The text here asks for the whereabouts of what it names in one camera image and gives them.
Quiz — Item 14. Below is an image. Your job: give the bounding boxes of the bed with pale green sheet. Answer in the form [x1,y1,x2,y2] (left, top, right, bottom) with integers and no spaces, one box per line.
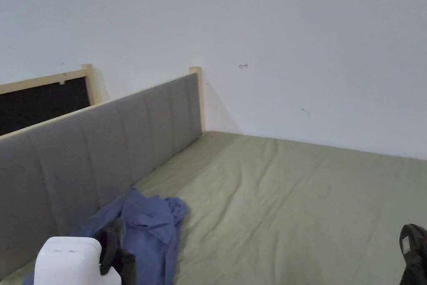
[0,130,427,285]

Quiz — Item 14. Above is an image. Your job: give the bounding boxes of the blue shirt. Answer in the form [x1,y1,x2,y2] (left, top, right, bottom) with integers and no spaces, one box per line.
[23,187,188,285]

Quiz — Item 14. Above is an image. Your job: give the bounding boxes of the grey padded headboard, wooden frame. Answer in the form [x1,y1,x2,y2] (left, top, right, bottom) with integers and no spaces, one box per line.
[0,66,204,282]

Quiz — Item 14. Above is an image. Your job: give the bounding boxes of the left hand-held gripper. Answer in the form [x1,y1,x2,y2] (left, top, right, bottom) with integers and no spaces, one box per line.
[33,219,137,285]

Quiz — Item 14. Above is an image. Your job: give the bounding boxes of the wooden frame with black panel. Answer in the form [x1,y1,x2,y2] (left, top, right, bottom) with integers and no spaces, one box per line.
[0,63,101,137]

